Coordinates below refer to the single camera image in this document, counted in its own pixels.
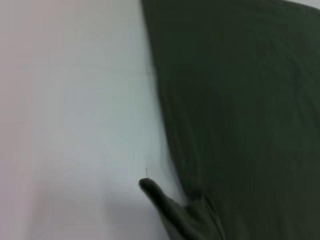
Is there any dark green t-shirt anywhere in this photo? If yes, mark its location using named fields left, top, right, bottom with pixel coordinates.
left=138, top=0, right=320, bottom=240

